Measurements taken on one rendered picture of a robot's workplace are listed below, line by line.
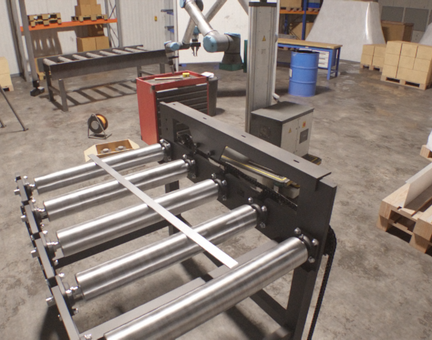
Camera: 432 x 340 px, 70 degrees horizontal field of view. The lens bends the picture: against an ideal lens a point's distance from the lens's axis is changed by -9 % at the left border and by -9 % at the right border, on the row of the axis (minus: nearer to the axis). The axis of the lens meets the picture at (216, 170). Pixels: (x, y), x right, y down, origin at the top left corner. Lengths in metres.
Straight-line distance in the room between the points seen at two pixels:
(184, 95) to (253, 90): 1.01
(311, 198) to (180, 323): 0.66
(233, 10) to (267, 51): 3.08
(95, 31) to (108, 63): 4.40
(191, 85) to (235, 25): 2.59
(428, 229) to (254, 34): 2.15
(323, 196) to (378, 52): 10.15
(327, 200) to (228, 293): 0.49
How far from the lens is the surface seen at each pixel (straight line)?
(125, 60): 6.78
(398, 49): 9.64
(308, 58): 6.93
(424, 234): 2.97
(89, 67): 6.53
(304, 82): 7.00
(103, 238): 1.49
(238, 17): 6.27
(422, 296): 2.68
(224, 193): 1.74
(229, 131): 1.63
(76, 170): 1.99
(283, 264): 1.27
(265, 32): 3.18
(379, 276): 2.69
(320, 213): 1.31
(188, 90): 3.88
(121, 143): 4.14
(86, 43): 10.52
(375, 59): 11.35
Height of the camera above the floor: 1.75
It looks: 27 degrees down
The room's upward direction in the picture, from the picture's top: straight up
